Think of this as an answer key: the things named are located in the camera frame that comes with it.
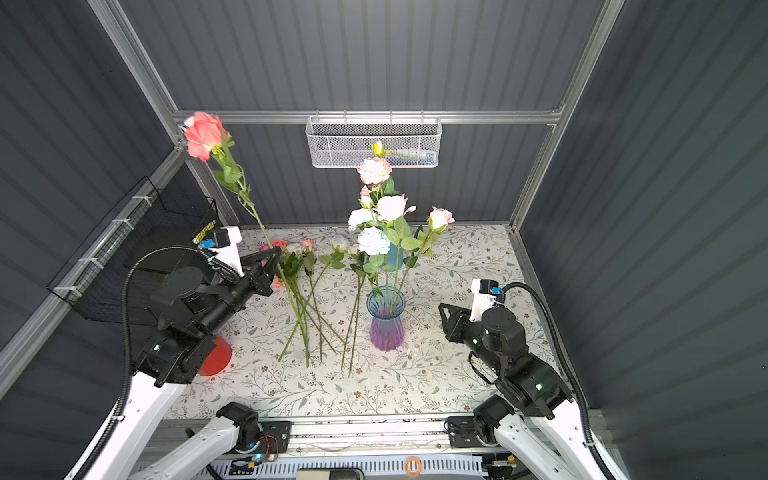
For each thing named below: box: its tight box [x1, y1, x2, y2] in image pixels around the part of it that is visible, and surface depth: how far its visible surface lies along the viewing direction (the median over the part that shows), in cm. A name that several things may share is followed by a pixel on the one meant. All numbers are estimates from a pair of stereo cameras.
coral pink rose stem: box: [183, 112, 274, 250], surface depth 52 cm
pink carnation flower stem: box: [356, 141, 395, 208], surface depth 65 cm
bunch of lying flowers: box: [258, 236, 366, 377], surface depth 99 cm
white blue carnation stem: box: [348, 208, 391, 295], surface depth 69 cm
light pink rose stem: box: [399, 207, 455, 289], surface depth 69 cm
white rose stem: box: [376, 194, 423, 289], surface depth 66 cm
